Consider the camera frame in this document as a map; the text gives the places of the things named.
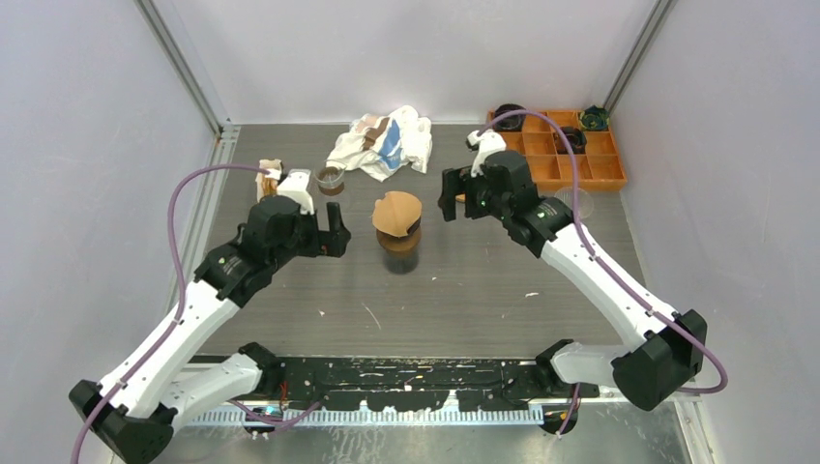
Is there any orange coffee filter box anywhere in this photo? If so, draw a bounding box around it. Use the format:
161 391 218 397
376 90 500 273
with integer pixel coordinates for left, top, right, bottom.
255 159 283 202

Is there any rolled orange floral tie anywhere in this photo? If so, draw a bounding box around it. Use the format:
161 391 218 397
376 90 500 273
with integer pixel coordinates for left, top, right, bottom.
554 127 587 155

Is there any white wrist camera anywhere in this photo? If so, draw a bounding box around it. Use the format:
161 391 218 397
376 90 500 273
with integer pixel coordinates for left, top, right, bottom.
466 130 507 178
257 168 315 215

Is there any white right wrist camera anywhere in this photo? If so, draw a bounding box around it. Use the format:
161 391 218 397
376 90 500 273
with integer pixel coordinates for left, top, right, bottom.
466 130 507 178

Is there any rolled green floral tie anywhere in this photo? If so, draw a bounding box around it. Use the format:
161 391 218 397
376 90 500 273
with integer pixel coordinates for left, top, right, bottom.
578 105 609 131

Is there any glass carafe dark wood collar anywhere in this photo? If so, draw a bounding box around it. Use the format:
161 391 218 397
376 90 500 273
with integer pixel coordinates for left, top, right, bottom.
382 253 419 275

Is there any aluminium frame rail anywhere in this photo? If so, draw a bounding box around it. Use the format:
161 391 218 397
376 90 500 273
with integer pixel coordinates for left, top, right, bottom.
118 358 703 427

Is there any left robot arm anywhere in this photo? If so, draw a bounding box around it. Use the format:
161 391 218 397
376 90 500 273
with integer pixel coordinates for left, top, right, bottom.
70 195 351 463

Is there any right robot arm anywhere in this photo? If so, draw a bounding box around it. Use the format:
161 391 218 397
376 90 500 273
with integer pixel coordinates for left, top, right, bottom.
438 150 708 411

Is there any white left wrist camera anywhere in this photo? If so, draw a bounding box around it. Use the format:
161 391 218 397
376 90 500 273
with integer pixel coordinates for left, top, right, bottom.
257 168 315 215

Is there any crumpled white plastic bag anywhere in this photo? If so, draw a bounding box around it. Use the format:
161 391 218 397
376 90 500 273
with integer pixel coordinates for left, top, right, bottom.
325 105 432 182

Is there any rolled dark tie back left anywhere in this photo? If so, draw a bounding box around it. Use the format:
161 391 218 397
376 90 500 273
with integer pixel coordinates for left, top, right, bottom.
492 103 526 132

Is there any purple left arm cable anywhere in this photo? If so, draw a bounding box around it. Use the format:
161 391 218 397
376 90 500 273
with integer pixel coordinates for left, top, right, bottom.
69 164 274 464

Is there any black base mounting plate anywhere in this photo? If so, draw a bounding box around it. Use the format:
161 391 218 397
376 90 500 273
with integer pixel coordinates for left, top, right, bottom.
241 357 573 412

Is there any brown paper coffee filter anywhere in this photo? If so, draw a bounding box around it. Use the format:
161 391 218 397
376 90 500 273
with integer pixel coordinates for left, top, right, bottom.
371 190 423 238

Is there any small glass carafe wood collar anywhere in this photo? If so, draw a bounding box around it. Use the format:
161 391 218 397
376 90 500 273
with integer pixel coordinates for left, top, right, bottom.
313 161 346 196

